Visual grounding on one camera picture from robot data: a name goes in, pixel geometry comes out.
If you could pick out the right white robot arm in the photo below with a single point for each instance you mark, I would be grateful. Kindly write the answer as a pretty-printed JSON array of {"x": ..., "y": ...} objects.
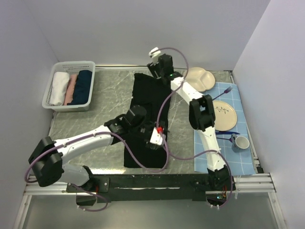
[{"x": 201, "y": 112}]

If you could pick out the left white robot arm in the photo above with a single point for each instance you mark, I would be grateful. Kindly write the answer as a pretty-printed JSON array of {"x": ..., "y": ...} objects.
[{"x": 50, "y": 159}]

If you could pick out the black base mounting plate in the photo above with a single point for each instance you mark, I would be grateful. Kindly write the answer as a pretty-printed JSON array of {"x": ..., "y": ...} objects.
[{"x": 144, "y": 187}]

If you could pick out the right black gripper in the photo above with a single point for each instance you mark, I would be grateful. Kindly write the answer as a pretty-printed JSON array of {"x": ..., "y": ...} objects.
[{"x": 152, "y": 67}]

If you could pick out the blue grid placemat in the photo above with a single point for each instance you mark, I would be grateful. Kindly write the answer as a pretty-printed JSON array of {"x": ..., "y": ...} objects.
[{"x": 240, "y": 163}]

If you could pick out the cream and blue plate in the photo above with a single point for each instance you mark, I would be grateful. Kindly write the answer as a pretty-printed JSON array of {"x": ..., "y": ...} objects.
[{"x": 225, "y": 116}]

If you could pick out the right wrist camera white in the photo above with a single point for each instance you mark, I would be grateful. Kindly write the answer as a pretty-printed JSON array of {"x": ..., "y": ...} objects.
[{"x": 154, "y": 55}]

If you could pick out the black daisy t-shirt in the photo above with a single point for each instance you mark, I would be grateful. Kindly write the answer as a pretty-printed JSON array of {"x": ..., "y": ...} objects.
[{"x": 149, "y": 93}]

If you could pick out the purple plastic fork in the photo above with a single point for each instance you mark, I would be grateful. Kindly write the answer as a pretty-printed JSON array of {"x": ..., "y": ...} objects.
[{"x": 225, "y": 91}]

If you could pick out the navy rolled t-shirt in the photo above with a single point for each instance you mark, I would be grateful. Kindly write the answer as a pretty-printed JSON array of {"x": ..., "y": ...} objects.
[{"x": 82, "y": 88}]

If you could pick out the white plastic basket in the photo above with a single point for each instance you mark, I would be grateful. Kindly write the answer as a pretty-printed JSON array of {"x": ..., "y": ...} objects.
[{"x": 73, "y": 67}]

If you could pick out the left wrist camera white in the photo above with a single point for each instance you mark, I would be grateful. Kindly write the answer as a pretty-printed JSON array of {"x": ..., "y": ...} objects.
[{"x": 157, "y": 137}]

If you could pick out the pink rolled t-shirt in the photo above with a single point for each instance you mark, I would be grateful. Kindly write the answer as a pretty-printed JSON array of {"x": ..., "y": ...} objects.
[{"x": 70, "y": 89}]

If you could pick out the white rolled t-shirt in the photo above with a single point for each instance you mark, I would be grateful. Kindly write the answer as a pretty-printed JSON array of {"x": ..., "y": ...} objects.
[{"x": 59, "y": 88}]

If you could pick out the blue grey cup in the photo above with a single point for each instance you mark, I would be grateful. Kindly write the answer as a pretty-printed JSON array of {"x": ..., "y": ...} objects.
[{"x": 239, "y": 143}]

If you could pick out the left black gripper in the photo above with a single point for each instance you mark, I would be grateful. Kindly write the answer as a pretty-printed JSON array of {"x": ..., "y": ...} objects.
[{"x": 149, "y": 144}]

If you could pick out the purple plastic knife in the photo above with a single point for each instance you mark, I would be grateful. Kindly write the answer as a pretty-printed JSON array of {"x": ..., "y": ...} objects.
[{"x": 226, "y": 133}]

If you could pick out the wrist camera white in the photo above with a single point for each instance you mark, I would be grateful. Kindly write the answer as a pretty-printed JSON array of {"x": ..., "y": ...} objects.
[
  {"x": 154, "y": 55},
  {"x": 157, "y": 137}
]

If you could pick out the cream divided dish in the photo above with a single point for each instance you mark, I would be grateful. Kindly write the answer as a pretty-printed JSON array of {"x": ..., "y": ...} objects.
[{"x": 200, "y": 79}]

